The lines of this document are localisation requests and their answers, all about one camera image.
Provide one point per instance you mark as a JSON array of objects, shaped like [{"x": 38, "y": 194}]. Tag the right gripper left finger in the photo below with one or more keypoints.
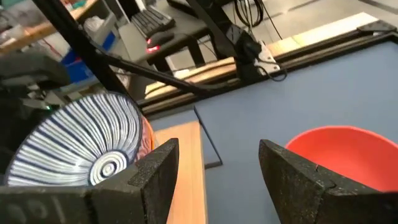
[{"x": 124, "y": 199}]

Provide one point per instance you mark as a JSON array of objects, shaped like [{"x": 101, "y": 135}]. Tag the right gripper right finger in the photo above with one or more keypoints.
[{"x": 304, "y": 193}]

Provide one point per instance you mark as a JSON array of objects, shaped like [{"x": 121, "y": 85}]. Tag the red large bowl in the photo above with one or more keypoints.
[{"x": 342, "y": 155}]

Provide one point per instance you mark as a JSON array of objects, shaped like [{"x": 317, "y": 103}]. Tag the red wave-patterned small bowl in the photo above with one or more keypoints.
[{"x": 77, "y": 140}]

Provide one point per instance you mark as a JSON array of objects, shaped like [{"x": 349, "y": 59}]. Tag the wooden workbench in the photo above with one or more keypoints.
[{"x": 31, "y": 34}]

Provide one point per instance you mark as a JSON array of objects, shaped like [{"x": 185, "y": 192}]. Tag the blue storage bin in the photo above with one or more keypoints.
[{"x": 77, "y": 71}]

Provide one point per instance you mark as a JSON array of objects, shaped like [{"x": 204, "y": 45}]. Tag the wooden tray board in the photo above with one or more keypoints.
[{"x": 189, "y": 186}]

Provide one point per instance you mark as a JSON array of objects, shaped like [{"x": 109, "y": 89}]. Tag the black keyboard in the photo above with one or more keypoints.
[{"x": 152, "y": 20}]

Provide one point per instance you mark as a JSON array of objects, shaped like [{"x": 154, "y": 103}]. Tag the black computer mouse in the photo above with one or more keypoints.
[{"x": 159, "y": 40}]

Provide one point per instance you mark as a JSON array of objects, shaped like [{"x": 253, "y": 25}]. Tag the grey desk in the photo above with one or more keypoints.
[{"x": 186, "y": 25}]

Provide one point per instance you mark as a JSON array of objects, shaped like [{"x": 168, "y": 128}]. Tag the black table border frame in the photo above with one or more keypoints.
[{"x": 326, "y": 54}]

